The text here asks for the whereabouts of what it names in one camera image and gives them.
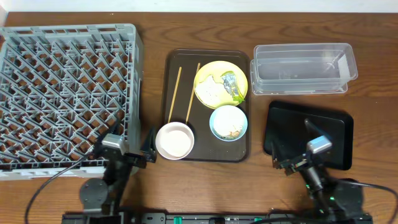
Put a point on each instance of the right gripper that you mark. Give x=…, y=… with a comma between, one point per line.
x=296, y=163

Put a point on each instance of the dark brown serving tray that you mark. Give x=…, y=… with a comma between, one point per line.
x=207, y=147

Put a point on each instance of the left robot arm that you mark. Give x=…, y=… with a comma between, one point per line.
x=102, y=196

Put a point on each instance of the food scraps rice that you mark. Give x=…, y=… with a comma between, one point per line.
x=228, y=122

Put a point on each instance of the white napkin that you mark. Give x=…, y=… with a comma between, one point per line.
x=211, y=93

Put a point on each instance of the snack wrapper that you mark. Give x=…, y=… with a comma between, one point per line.
x=231, y=86

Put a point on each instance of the clear plastic bin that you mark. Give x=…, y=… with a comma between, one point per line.
x=302, y=69

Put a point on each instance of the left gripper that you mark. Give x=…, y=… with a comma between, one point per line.
x=130, y=156

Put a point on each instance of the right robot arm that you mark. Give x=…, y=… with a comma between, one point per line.
x=335, y=200

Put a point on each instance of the light blue bowl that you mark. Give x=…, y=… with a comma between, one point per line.
x=245, y=127

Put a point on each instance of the pink bowl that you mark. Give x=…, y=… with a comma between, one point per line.
x=174, y=141

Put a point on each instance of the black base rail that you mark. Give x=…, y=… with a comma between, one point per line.
x=163, y=218

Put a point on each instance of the black tray bin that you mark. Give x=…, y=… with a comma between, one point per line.
x=285, y=126

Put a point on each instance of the grey dishwasher rack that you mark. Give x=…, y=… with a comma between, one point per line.
x=61, y=87

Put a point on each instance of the yellow plate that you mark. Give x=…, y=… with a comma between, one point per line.
x=216, y=69

